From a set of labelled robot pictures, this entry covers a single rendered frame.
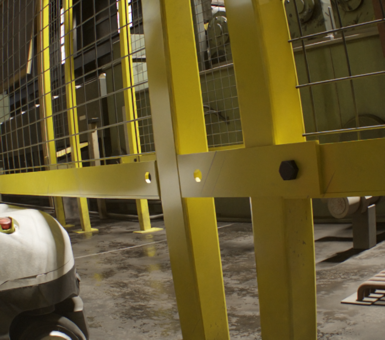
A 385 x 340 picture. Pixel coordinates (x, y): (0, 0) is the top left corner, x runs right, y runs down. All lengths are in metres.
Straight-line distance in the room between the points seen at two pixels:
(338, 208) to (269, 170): 1.27
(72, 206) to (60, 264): 3.38
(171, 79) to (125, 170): 0.16
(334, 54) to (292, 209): 2.08
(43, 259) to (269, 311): 0.46
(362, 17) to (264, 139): 2.06
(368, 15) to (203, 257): 2.02
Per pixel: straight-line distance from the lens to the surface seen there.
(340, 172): 0.47
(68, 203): 4.31
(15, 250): 0.88
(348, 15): 2.61
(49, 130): 3.70
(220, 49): 3.24
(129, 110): 3.05
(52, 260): 0.92
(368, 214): 1.89
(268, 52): 0.53
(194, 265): 0.66
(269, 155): 0.52
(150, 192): 0.70
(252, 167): 0.54
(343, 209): 1.77
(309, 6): 2.73
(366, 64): 2.47
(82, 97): 4.71
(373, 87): 2.45
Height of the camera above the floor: 0.45
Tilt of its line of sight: 1 degrees down
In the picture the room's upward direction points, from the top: 7 degrees counter-clockwise
